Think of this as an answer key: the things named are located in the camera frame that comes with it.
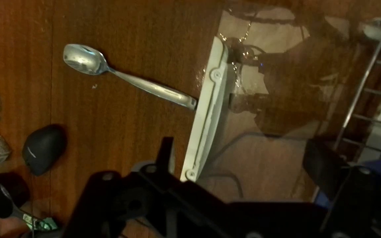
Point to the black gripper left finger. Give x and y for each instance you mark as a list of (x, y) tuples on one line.
[(165, 156)]

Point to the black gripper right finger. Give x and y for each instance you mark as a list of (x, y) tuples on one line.
[(326, 168)]

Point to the metal oven rack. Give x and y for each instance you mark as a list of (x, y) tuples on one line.
[(360, 135)]

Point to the silver spoon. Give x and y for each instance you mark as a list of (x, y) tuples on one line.
[(93, 62)]

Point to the glass oven door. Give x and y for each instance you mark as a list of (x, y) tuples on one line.
[(292, 70)]

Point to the black computer mouse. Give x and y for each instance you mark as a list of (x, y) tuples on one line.
[(44, 147)]

